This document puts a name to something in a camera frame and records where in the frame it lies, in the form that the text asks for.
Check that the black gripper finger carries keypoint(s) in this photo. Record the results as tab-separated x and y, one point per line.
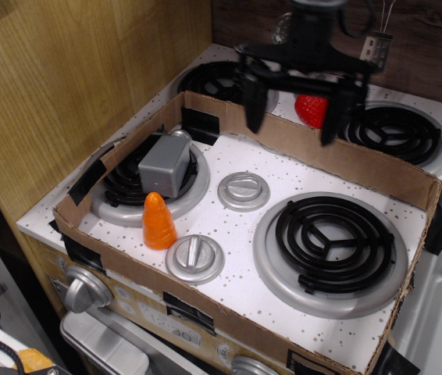
338	114
254	100

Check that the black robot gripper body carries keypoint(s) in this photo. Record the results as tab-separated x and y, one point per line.
306	63

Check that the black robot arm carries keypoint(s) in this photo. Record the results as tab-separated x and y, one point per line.
314	3

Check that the red toy strawberry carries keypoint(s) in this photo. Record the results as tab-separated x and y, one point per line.
311	110

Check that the back left black burner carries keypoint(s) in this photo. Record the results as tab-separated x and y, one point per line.
214	79

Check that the black burner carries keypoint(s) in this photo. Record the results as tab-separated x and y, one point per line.
402	131
214	79
119	198
330	255

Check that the hanging round metal strainer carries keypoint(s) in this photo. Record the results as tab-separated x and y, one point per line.
281	29

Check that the hanging metal grater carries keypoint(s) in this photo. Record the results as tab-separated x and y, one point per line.
377	43

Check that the back right black burner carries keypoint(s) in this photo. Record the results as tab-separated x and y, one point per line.
402	131

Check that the silver upper stovetop knob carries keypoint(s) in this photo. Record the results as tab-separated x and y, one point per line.
243	192

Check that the silver stovetop knob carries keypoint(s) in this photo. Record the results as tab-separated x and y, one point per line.
195	259
243	192

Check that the front right black burner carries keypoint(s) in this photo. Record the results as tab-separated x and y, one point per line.
330	255

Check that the orange toy carrot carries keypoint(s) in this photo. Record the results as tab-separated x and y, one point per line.
159	230

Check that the front left black burner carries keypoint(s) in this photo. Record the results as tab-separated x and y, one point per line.
119	198

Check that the silver lower stovetop knob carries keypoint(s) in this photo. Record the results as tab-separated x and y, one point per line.
195	259

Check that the grey sink basin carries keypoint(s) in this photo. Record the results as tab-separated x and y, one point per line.
417	332

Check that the oven clock display panel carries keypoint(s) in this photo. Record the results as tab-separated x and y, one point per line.
170	325

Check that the silver oven front knob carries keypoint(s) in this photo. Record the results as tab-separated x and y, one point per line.
85	290

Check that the orange object bottom left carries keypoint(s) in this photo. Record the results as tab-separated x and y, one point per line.
33	360

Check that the brown cardboard box frame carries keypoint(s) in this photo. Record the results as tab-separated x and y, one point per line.
290	157

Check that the silver oven door handle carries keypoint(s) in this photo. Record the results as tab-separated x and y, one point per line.
117	346

